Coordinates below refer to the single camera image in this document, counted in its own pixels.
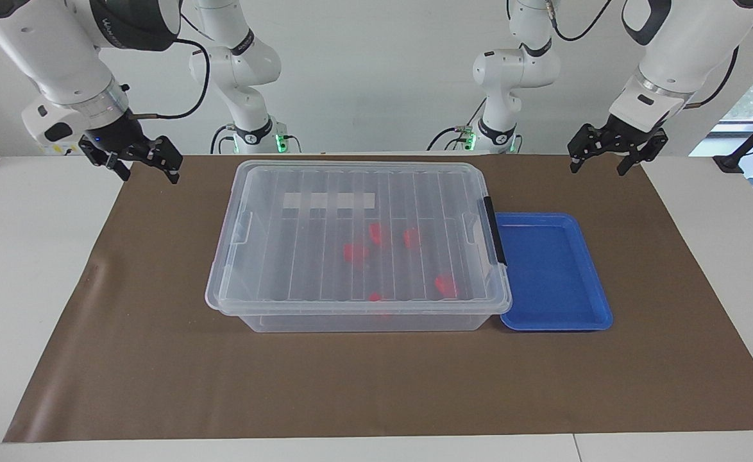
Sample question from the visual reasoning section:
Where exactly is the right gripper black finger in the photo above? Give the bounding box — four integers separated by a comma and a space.
97, 151, 132, 182
149, 135, 183, 185

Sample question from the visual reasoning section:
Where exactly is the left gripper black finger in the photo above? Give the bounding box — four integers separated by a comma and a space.
616, 128, 669, 177
568, 124, 602, 175

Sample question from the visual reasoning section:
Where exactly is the clear ribbed plastic lid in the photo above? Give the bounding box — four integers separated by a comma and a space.
205, 159, 513, 316

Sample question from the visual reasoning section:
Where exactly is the blue plastic tray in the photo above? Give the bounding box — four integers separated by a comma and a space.
495, 212, 613, 332

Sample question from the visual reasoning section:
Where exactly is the clear plastic storage box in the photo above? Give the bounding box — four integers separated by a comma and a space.
213, 160, 512, 333

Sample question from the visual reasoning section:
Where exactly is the black angled stand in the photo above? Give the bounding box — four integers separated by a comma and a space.
713, 103, 753, 173

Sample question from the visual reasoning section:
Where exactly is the brown table mat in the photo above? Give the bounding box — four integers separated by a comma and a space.
3, 154, 753, 443

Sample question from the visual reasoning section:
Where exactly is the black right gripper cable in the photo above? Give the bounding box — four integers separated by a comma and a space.
134, 37, 212, 121

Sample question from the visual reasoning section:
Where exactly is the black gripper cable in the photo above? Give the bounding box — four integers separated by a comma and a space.
683, 45, 740, 110
134, 37, 212, 121

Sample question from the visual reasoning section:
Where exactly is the black right base cable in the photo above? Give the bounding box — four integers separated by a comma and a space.
211, 124, 239, 155

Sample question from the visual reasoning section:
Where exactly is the black base cable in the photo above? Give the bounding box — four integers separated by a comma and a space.
211, 124, 239, 155
428, 96, 487, 151

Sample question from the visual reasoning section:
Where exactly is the black left arm joint cable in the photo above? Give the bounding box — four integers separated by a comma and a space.
545, 0, 613, 43

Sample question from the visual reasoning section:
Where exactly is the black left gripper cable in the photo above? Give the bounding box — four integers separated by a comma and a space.
683, 45, 740, 110

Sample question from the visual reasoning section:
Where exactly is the black box latch handle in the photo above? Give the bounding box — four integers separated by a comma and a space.
483, 196, 507, 266

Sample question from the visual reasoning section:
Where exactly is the black left base cable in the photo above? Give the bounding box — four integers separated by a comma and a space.
428, 96, 487, 151

